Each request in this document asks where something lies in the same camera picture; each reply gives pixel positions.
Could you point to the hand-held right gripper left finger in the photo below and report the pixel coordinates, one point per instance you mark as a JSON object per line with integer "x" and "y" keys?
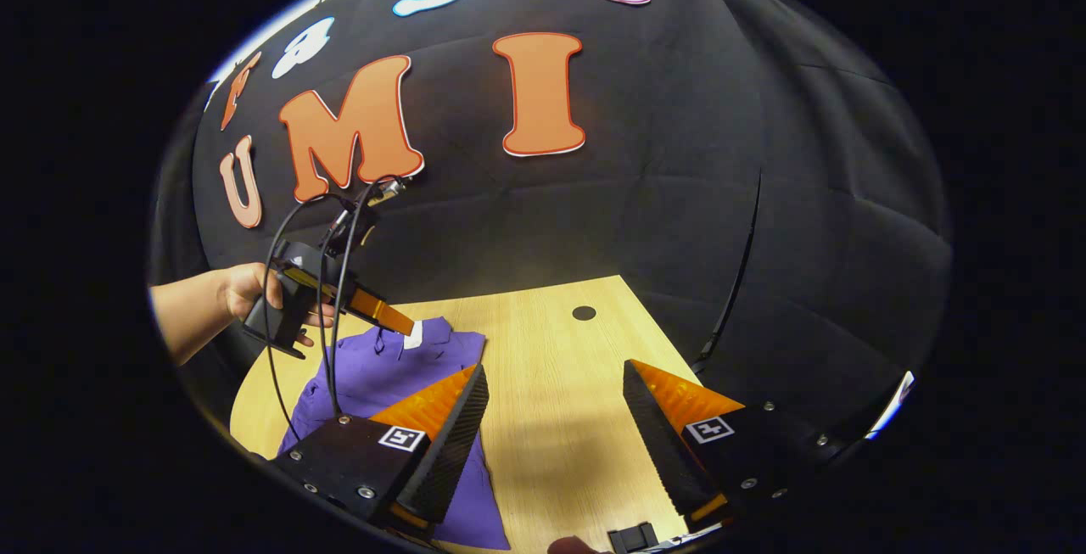
{"x": 450, "y": 452}

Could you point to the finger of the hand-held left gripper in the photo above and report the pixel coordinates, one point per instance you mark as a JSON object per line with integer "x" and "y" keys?
{"x": 382, "y": 310}

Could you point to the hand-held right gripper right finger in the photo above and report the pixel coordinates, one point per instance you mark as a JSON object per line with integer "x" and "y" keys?
{"x": 657, "y": 444}

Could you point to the purple shirt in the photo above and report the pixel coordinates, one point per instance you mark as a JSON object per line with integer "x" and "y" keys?
{"x": 373, "y": 376}

